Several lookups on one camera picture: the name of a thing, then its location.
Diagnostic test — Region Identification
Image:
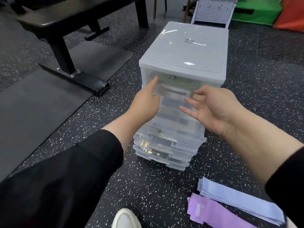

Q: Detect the person's right hand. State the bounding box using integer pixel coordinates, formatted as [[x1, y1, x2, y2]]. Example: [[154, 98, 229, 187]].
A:
[[179, 85, 243, 138]]

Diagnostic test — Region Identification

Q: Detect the person's left hand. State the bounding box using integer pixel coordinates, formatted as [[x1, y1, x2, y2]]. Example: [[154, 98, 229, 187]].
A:
[[128, 76, 160, 127]]

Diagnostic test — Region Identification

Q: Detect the person's right forearm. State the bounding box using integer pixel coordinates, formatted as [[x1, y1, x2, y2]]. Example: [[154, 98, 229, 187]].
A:
[[222, 109, 304, 222]]

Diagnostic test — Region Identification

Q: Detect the person's left forearm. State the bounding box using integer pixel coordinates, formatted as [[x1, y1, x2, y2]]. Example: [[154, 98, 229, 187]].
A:
[[0, 113, 134, 228]]

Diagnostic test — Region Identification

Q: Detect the clear plastic drawer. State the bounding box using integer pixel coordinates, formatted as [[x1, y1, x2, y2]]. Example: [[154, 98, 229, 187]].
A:
[[133, 144, 198, 162], [142, 68, 223, 102], [133, 124, 207, 151], [135, 152, 190, 171]]

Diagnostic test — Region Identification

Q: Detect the white plastic drawer cabinet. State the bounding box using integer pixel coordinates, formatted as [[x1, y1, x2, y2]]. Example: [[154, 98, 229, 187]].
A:
[[132, 21, 229, 171]]

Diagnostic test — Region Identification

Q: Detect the white perforated plastic stool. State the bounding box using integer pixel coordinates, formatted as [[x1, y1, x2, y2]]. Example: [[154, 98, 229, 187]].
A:
[[190, 0, 238, 29]]

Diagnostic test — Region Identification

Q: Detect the green foam block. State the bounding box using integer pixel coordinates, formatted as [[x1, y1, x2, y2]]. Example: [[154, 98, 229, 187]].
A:
[[231, 0, 283, 26]]

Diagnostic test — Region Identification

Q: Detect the stack of pale lavender bands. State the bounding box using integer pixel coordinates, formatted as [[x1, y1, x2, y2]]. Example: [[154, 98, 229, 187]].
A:
[[197, 177, 287, 226]]

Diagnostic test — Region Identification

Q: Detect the orange foam block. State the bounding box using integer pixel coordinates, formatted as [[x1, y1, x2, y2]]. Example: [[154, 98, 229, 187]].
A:
[[272, 0, 304, 34]]

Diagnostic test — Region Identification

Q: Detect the white shoe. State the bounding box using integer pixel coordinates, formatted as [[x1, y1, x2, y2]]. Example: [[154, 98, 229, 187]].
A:
[[112, 208, 142, 228]]

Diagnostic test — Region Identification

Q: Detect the black rubber floor mat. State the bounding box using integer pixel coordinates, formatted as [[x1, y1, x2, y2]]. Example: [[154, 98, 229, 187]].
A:
[[0, 41, 134, 183]]

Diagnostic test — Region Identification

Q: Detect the black workout bench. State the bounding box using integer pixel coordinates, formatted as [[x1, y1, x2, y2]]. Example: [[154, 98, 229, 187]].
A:
[[15, 0, 149, 97]]

